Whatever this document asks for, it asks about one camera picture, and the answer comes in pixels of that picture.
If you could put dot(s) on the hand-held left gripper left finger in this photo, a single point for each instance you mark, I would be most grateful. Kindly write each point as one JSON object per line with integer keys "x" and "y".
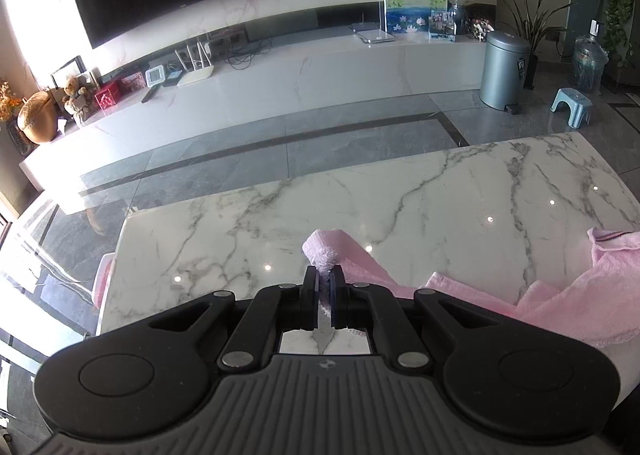
{"x": 311, "y": 295}

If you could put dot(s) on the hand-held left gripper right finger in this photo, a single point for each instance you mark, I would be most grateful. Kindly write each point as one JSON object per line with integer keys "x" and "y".
{"x": 338, "y": 295}

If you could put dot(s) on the pink towel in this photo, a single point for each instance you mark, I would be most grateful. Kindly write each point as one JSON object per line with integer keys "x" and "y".
{"x": 560, "y": 305}

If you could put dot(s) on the pink chair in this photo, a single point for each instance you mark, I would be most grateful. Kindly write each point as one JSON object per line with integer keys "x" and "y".
{"x": 102, "y": 280}

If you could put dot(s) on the white marble television cabinet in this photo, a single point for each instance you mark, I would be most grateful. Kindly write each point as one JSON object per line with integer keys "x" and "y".
{"x": 300, "y": 80}

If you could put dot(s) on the white router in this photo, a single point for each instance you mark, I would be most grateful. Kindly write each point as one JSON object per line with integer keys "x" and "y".
{"x": 195, "y": 77}

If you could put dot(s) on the black remote control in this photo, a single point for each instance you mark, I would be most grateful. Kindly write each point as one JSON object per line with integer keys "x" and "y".
{"x": 150, "y": 94}

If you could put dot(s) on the white desk clock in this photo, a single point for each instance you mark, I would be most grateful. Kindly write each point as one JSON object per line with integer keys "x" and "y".
{"x": 155, "y": 76}

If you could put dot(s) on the pink box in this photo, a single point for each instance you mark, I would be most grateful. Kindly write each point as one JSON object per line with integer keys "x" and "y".
{"x": 132, "y": 82}

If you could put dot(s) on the silver pedal trash can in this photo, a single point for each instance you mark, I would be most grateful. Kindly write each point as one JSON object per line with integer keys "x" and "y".
{"x": 502, "y": 70}

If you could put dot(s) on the red patterned box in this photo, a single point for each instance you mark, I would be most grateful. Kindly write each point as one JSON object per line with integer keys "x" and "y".
{"x": 109, "y": 97}

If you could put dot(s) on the framed photo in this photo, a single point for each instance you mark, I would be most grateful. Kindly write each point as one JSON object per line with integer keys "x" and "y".
{"x": 441, "y": 27}

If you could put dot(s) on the dark vase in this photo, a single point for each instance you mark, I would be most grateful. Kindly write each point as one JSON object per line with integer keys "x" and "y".
{"x": 458, "y": 17}

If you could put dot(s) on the light blue plastic stool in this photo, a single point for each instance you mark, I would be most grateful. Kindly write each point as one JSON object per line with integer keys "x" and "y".
{"x": 571, "y": 101}

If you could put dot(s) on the black patterned box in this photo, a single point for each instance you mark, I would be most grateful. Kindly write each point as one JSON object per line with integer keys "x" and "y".
{"x": 481, "y": 22}

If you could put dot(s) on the brown teddy bear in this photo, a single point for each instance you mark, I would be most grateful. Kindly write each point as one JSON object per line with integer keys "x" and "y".
{"x": 77, "y": 95}

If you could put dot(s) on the brown acorn-shaped jar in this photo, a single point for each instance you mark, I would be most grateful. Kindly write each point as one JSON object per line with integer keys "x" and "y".
{"x": 37, "y": 120}

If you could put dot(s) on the long-leaf potted plant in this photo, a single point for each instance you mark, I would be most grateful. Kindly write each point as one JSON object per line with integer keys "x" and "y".
{"x": 532, "y": 22}

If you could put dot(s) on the clear water jug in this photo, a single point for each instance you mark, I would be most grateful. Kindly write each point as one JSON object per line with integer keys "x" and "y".
{"x": 589, "y": 62}

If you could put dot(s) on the orange dried flowers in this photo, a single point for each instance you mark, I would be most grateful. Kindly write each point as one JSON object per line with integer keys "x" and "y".
{"x": 9, "y": 102}

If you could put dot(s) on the lotus painting in acrylic frame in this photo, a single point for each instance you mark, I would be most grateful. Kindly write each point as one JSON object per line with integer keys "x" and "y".
{"x": 407, "y": 10}

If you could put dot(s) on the black picture frame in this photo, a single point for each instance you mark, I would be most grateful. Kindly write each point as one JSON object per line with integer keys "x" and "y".
{"x": 67, "y": 70}

